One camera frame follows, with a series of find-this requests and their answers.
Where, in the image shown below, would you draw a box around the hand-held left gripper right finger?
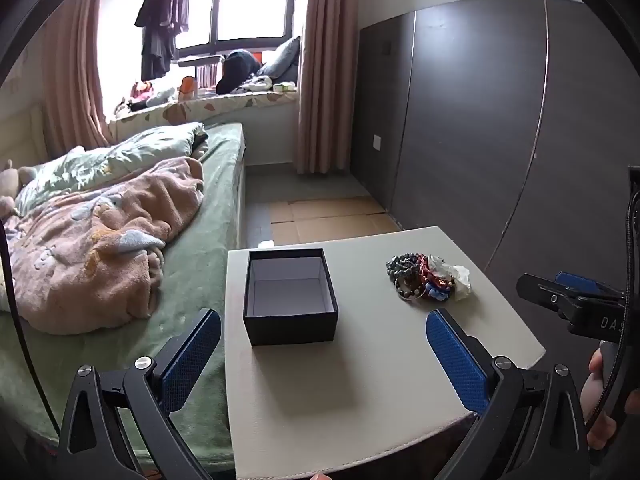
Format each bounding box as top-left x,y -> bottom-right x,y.
425,308 -> 591,480

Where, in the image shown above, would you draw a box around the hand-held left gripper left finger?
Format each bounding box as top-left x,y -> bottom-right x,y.
57,308 -> 222,480

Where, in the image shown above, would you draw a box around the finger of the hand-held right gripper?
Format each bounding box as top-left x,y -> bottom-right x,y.
555,271 -> 625,297
516,273 -> 581,321

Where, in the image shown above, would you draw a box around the black box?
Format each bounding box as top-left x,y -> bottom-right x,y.
243,248 -> 339,346

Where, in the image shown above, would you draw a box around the pile of beaded bracelets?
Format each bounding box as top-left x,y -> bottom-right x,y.
385,253 -> 458,302

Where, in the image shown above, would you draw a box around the person's right hand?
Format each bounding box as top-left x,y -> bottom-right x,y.
580,347 -> 621,451

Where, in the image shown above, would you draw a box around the bed with green sheet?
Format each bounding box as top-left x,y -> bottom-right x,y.
0,122 -> 248,466

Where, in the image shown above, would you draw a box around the pink fleece blanket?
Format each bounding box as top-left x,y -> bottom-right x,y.
0,156 -> 206,336

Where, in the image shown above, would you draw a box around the dark wood wardrobe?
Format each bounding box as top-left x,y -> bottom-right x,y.
357,0 -> 640,341

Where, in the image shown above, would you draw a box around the flattened cardboard sheet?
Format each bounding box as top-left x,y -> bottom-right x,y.
270,195 -> 401,248

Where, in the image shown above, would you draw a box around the light green quilt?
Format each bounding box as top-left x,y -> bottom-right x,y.
15,122 -> 208,211

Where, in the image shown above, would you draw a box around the printed window seat cushion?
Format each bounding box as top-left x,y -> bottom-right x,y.
107,92 -> 298,133

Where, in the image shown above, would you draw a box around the plush toy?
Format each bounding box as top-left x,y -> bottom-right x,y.
0,160 -> 38,216

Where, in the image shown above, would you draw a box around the pile of colourful clothes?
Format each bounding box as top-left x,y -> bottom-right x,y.
114,81 -> 176,111

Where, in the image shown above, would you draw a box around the row of books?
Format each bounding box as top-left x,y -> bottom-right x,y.
197,62 -> 221,88

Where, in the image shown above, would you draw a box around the beige headboard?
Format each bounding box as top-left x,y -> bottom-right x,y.
0,102 -> 48,171

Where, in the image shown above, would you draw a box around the black bag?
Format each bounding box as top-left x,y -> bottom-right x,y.
216,49 -> 263,95

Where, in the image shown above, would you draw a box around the pink curtain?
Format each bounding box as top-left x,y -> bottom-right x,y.
295,0 -> 361,176
42,0 -> 113,151

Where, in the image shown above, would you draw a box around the grey pillow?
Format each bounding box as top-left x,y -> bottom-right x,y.
257,36 -> 301,81

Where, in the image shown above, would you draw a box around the hanging dark clothes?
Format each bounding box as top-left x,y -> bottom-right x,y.
134,0 -> 192,81

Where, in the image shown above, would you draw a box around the window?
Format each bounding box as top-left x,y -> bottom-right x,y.
172,0 -> 296,58

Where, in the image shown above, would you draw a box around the black cable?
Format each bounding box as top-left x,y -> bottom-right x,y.
590,165 -> 640,468
0,220 -> 57,438

